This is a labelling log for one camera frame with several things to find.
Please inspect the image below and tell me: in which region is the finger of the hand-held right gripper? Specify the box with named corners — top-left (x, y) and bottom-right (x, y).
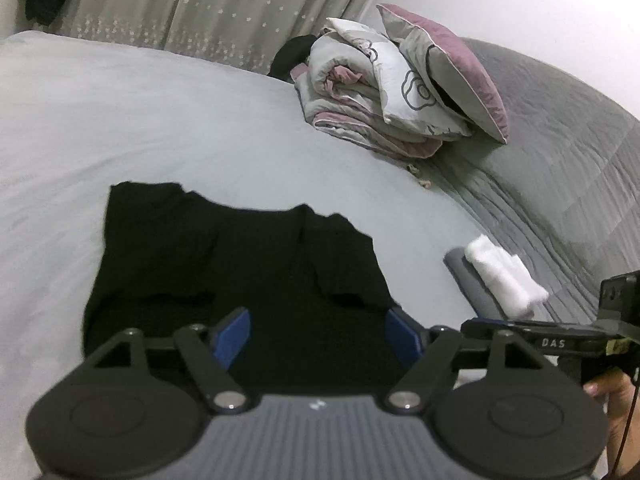
top-left (460, 317), bottom-right (503, 347)

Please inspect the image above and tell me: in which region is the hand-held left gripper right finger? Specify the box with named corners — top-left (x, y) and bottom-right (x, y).
top-left (385, 307), bottom-right (566, 415)

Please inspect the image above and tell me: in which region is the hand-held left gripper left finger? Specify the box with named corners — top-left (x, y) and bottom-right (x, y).
top-left (82, 307), bottom-right (251, 413)

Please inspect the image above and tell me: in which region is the black sweater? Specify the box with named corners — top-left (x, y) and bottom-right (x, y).
top-left (82, 182), bottom-right (401, 396)

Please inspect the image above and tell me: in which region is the person's right hand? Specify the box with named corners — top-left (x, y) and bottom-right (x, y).
top-left (585, 365), bottom-right (640, 461)

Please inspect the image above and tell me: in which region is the grey folded garment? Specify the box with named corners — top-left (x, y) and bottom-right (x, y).
top-left (443, 246), bottom-right (511, 318)

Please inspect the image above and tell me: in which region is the white folded garment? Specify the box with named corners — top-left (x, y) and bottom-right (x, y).
top-left (464, 234), bottom-right (548, 305)

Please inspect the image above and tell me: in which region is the grey quilted bedspread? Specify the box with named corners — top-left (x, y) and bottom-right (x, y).
top-left (425, 37), bottom-right (640, 331)

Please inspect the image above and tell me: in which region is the light grey bed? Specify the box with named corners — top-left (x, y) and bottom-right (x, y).
top-left (0, 30), bottom-right (551, 480)

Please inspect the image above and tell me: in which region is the white flower-print pillow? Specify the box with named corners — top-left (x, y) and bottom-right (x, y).
top-left (376, 40), bottom-right (475, 140)

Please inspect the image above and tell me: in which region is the folded pink grey quilt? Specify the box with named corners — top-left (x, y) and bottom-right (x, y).
top-left (294, 17), bottom-right (443, 161)

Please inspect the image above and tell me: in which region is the pink pillow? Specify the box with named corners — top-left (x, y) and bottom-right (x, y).
top-left (376, 3), bottom-right (510, 145)

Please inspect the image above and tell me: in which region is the black cloth bundle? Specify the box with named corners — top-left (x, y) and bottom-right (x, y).
top-left (269, 35), bottom-right (316, 81)

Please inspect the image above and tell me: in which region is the grey star-print curtain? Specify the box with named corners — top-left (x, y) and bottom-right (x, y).
top-left (50, 0), bottom-right (201, 51)
top-left (165, 0), bottom-right (396, 76)

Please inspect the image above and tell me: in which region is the thin black cable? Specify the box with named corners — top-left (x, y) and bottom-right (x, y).
top-left (607, 355), bottom-right (640, 480)

